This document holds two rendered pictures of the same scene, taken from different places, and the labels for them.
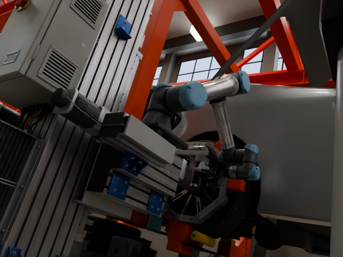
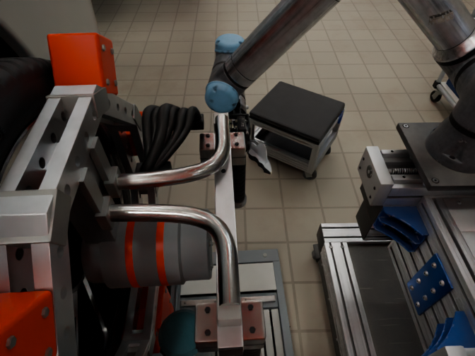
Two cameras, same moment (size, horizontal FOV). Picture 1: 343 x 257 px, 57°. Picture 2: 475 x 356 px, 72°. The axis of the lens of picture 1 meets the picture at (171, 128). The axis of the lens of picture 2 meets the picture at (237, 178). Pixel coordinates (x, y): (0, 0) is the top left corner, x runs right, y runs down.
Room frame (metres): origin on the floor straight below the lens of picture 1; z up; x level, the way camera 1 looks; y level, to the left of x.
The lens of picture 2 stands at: (2.07, 0.16, 1.39)
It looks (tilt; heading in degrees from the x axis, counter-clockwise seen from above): 49 degrees down; 230
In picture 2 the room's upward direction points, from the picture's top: straight up
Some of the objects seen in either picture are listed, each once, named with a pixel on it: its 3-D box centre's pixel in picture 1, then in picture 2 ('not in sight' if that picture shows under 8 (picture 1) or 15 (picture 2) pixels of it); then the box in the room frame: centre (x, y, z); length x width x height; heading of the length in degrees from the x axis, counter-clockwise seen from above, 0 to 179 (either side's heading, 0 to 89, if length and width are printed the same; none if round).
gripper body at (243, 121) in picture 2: (220, 170); (234, 127); (1.67, -0.32, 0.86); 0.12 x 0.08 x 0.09; 53
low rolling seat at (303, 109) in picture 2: not in sight; (294, 131); (0.91, -0.70, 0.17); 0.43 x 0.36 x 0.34; 107
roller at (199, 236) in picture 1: (203, 239); not in sight; (2.05, -0.37, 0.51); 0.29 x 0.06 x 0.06; 143
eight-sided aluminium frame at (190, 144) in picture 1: (191, 180); (114, 248); (2.05, -0.21, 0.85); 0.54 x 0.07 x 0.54; 53
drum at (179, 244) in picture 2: (186, 177); (153, 246); (1.99, -0.17, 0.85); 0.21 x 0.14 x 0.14; 143
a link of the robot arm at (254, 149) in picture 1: (247, 155); (229, 62); (1.59, -0.44, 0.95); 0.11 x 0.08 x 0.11; 43
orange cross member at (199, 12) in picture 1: (226, 74); not in sight; (3.25, -0.48, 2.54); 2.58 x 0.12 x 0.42; 143
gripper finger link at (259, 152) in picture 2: (201, 166); (261, 154); (1.68, -0.21, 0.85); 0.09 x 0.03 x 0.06; 89
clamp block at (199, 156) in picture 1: (202, 159); (222, 148); (1.78, -0.22, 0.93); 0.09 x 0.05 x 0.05; 143
